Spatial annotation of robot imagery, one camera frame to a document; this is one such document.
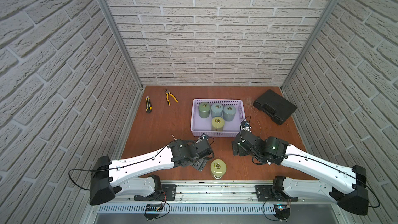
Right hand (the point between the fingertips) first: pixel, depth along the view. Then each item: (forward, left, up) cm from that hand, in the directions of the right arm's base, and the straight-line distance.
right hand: (242, 143), depth 75 cm
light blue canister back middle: (+26, +9, -6) cm, 28 cm away
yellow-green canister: (+16, +10, -7) cm, 20 cm away
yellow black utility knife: (+36, +56, -13) cm, 67 cm away
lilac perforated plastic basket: (+20, +21, -15) cm, 33 cm away
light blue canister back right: (+24, +1, -8) cm, 26 cm away
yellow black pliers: (+48, +44, -12) cm, 66 cm away
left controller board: (-24, +45, -17) cm, 54 cm away
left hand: (-4, +21, -3) cm, 22 cm away
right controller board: (-28, -16, -16) cm, 36 cm away
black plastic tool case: (+29, -32, -10) cm, 44 cm away
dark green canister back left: (+28, +17, -7) cm, 33 cm away
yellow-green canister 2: (-9, +13, -6) cm, 17 cm away
